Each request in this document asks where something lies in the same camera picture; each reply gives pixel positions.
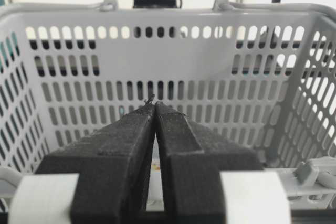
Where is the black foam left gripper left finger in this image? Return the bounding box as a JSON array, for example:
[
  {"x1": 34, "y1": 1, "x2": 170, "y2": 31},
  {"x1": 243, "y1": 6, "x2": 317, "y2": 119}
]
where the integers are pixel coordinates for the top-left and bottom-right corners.
[{"x1": 7, "y1": 101, "x2": 158, "y2": 224}]

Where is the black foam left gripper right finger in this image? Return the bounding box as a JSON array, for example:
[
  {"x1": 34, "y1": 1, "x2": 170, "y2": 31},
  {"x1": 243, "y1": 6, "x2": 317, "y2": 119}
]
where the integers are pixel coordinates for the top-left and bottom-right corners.
[{"x1": 155, "y1": 102, "x2": 265, "y2": 223}]

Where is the grey plastic shopping basket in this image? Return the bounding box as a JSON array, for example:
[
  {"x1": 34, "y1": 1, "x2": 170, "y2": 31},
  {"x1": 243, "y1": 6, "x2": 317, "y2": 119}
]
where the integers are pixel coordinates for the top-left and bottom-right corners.
[{"x1": 0, "y1": 0, "x2": 336, "y2": 212}]

